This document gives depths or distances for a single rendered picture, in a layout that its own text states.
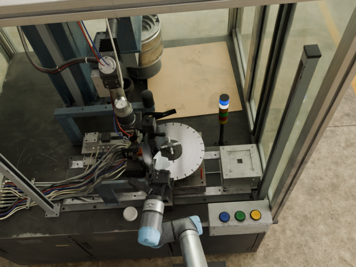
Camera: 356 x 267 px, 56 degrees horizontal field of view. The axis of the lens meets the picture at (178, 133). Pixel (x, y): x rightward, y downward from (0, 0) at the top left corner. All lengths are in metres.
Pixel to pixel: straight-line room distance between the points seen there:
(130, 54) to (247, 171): 0.78
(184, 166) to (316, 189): 1.35
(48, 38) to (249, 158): 1.14
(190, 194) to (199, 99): 0.62
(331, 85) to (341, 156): 2.07
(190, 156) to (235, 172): 0.23
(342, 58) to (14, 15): 0.66
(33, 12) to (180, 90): 1.55
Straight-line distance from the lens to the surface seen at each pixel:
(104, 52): 1.22
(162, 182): 1.26
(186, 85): 2.17
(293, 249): 2.54
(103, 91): 1.38
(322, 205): 2.70
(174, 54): 2.37
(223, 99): 1.58
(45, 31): 1.78
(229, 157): 1.71
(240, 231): 1.68
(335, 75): 0.86
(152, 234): 1.21
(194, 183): 1.69
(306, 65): 0.97
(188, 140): 1.70
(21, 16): 0.70
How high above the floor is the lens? 2.39
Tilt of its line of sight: 57 degrees down
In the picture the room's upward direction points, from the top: 7 degrees counter-clockwise
